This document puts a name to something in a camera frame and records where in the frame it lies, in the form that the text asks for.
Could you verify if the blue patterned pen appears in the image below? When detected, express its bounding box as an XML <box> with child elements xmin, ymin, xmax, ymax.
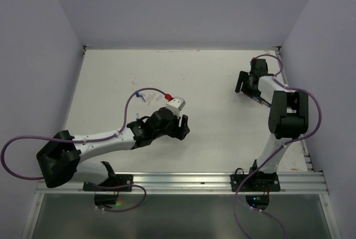
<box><xmin>245</xmin><ymin>94</ymin><xmax>271</xmax><ymax>108</ymax></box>

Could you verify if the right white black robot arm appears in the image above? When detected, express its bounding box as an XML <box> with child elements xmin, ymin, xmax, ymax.
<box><xmin>235</xmin><ymin>58</ymin><xmax>309</xmax><ymax>191</ymax></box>

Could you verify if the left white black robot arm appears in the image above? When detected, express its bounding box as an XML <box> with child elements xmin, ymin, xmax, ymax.
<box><xmin>36</xmin><ymin>107</ymin><xmax>190</xmax><ymax>191</ymax></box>

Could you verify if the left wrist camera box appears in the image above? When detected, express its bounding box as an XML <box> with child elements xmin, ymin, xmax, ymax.
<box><xmin>166</xmin><ymin>97</ymin><xmax>186</xmax><ymax>118</ymax></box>

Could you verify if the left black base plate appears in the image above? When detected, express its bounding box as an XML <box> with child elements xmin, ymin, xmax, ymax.
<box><xmin>83</xmin><ymin>174</ymin><xmax>133</xmax><ymax>192</ymax></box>

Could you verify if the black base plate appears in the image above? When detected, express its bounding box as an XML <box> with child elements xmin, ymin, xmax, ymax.
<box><xmin>230</xmin><ymin>168</ymin><xmax>281</xmax><ymax>192</ymax></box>
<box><xmin>83</xmin><ymin>174</ymin><xmax>133</xmax><ymax>192</ymax></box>

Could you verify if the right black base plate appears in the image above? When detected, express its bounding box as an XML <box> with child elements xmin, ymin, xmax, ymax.
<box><xmin>230</xmin><ymin>168</ymin><xmax>281</xmax><ymax>192</ymax></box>

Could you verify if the aluminium front rail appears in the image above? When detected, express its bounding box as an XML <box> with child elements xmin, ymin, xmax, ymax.
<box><xmin>34</xmin><ymin>171</ymin><xmax>329</xmax><ymax>195</ymax></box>

